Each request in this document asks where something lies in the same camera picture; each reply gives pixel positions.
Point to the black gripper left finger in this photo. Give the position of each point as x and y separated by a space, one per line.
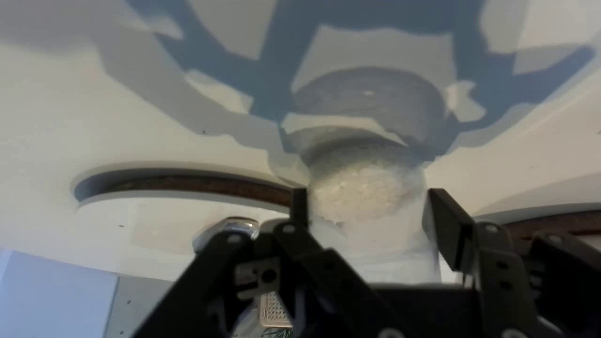
299 207

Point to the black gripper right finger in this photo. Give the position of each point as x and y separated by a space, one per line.
451 226

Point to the colourless plastic cup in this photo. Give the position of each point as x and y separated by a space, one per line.
363 181

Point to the beige plate with spoon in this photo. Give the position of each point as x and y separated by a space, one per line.
156 213

